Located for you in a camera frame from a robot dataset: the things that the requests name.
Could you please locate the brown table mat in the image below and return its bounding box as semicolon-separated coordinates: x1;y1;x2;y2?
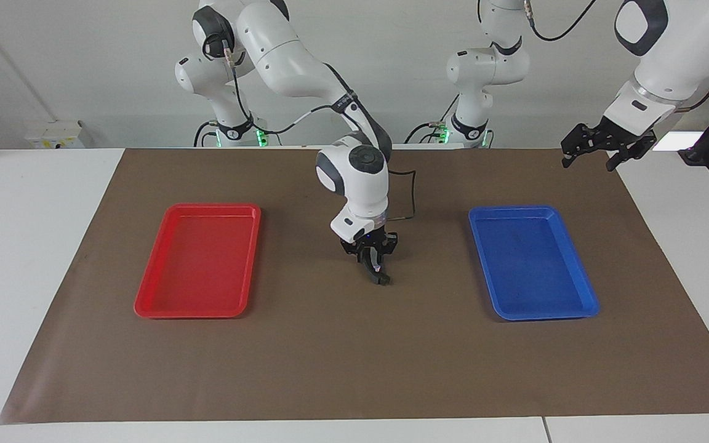
0;148;709;425

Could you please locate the blue plastic tray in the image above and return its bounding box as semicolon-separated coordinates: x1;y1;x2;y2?
468;205;600;322

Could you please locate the red plastic tray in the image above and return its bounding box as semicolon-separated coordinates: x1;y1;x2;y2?
134;203;262;319

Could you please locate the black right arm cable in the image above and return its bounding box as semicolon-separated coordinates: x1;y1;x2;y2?
222;37;417;222

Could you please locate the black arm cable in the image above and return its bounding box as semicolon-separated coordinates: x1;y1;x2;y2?
526;0;599;42
222;37;417;222

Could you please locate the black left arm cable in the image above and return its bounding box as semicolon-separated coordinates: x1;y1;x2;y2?
526;0;599;42

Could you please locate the black left base cable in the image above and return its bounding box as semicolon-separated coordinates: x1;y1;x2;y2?
406;92;461;146

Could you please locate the black base cable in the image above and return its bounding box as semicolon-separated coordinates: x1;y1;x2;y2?
193;120;220;148
406;92;461;146

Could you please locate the black right base cable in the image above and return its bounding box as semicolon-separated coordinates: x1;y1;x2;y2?
193;120;220;148

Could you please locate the white wall socket box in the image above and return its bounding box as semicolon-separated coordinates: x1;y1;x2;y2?
25;120;85;150

